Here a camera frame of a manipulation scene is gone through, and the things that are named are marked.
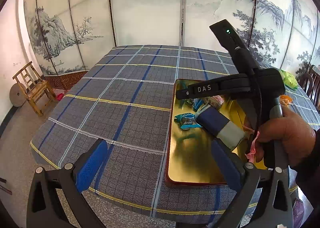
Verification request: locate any orange snack packet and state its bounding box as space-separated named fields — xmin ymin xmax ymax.
xmin=279 ymin=95 xmax=293 ymax=107

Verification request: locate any navy blue cracker pack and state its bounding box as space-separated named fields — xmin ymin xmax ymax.
xmin=195 ymin=104 xmax=246 ymax=151

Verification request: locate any teal blue snack packet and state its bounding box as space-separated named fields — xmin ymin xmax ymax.
xmin=174 ymin=113 xmax=202 ymax=130

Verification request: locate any red white snack box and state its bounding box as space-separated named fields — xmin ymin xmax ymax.
xmin=204 ymin=95 xmax=224 ymax=110

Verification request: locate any person's right hand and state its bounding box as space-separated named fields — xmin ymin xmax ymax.
xmin=255 ymin=106 xmax=318 ymax=169

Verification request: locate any green tissue pack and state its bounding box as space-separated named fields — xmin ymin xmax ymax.
xmin=279 ymin=69 xmax=298 ymax=90

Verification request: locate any dark wooden chair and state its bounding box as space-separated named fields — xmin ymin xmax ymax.
xmin=299 ymin=65 xmax=320 ymax=112

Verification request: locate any gold metal tray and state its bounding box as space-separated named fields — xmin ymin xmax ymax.
xmin=164 ymin=78 xmax=268 ymax=186

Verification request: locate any blue grey plaid tablecloth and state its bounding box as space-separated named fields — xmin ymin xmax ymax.
xmin=29 ymin=44 xmax=320 ymax=225

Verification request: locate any round stone millstone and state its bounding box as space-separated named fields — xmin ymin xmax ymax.
xmin=9 ymin=83 xmax=27 ymax=107

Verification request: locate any small bamboo chair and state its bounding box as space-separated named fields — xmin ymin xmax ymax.
xmin=12 ymin=61 xmax=57 ymax=116

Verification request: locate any painted folding screen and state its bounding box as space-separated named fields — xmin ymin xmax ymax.
xmin=23 ymin=0 xmax=319 ymax=76

